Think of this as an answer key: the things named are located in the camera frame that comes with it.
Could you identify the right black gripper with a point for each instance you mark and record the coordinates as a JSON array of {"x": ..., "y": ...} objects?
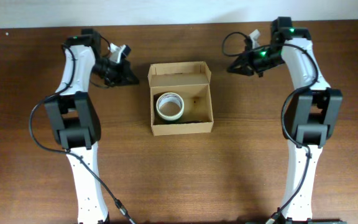
[{"x": 250, "y": 62}]

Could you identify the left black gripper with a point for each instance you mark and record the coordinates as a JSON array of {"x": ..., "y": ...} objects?
[{"x": 119, "y": 73}]

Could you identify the white masking tape roll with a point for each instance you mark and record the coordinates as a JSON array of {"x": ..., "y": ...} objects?
[{"x": 160, "y": 111}]

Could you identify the cardboard box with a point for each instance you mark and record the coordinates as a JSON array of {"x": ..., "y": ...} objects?
[{"x": 180, "y": 92}]

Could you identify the black slim pen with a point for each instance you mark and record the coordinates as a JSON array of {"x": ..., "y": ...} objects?
[{"x": 194, "y": 121}]

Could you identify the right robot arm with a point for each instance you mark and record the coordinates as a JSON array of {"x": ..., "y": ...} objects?
[{"x": 308, "y": 115}]

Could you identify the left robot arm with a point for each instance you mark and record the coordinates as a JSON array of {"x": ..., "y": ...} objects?
[{"x": 73, "y": 118}]

